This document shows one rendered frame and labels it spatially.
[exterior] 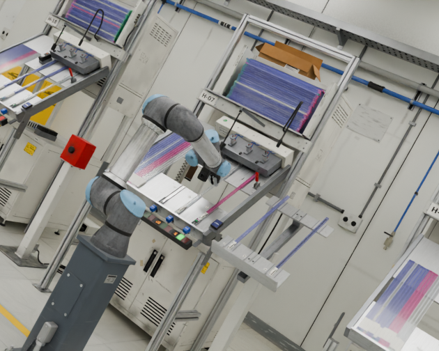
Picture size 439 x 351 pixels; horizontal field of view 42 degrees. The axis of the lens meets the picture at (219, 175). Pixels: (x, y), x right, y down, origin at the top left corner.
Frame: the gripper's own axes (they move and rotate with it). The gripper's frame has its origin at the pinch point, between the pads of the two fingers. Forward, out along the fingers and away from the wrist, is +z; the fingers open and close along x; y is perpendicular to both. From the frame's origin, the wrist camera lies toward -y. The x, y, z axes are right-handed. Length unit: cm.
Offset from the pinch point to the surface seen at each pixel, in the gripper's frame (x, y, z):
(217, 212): -14.3, -13.6, -1.6
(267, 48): 44, 106, -3
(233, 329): -53, -51, 16
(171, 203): 6.7, -23.9, -3.6
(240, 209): -21.0, -4.0, 0.9
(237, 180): -6.2, 12.2, 3.4
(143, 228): 31, -29, 32
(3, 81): 161, -14, -2
